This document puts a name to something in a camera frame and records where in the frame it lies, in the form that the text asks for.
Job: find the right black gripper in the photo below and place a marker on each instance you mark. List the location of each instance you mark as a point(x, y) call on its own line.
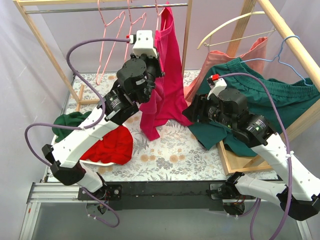
point(194, 108)

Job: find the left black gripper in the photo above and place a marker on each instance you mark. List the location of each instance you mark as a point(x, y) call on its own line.
point(157, 70)

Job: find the magenta t shirt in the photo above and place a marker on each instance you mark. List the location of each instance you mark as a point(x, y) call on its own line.
point(167, 100)

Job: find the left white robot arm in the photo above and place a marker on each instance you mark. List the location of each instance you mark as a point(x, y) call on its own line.
point(110, 113)

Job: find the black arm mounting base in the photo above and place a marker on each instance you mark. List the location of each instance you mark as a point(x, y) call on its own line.
point(166, 195)

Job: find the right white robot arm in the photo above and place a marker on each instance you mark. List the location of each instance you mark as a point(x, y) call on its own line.
point(300, 189)

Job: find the cream plastic hanger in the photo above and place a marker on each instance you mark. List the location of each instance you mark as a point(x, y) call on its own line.
point(232, 27)

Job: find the red t shirt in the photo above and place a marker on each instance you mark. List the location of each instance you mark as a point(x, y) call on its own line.
point(115, 147)

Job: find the dark green t shirt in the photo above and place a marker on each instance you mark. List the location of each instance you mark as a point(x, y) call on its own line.
point(73, 119)

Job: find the salmon pink shorts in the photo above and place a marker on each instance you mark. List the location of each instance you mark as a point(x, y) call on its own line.
point(215, 57)

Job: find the teal green shorts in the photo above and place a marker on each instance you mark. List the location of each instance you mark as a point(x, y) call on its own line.
point(291, 101)

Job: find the white laundry basket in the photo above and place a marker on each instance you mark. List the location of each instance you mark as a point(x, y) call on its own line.
point(53, 142)

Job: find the small wooden clothes rack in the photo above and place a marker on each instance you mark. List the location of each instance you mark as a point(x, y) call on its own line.
point(21, 7)

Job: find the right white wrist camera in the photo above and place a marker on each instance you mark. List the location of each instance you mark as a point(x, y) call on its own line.
point(216, 84)

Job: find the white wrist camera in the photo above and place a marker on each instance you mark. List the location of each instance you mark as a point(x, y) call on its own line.
point(216, 84)
point(143, 43)

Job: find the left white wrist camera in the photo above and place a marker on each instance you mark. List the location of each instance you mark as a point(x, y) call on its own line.
point(143, 43)

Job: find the aluminium table frame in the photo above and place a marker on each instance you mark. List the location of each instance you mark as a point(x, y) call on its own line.
point(48, 192)

